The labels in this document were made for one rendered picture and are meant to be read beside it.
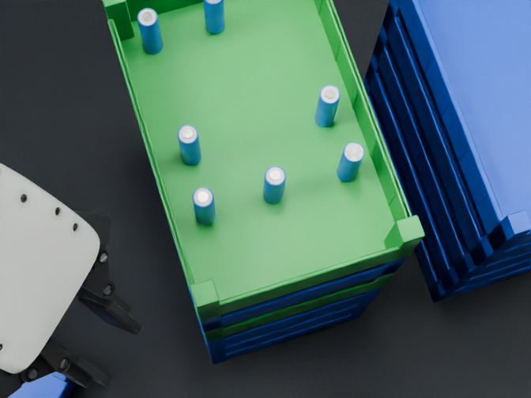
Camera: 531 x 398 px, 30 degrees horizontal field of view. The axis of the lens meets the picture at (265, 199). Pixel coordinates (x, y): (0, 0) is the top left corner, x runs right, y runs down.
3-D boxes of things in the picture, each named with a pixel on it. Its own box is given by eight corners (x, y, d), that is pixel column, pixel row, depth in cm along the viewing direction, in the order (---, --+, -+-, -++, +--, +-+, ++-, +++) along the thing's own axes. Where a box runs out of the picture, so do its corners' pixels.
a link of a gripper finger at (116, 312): (76, 236, 65) (130, 284, 69) (50, 278, 63) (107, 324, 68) (110, 247, 63) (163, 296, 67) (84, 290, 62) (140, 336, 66)
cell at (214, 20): (220, -17, 89) (221, 15, 96) (200, -11, 89) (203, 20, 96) (226, 1, 89) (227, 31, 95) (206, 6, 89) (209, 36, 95)
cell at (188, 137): (178, 149, 92) (174, 126, 86) (197, 144, 92) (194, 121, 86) (184, 167, 92) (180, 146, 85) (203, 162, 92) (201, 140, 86)
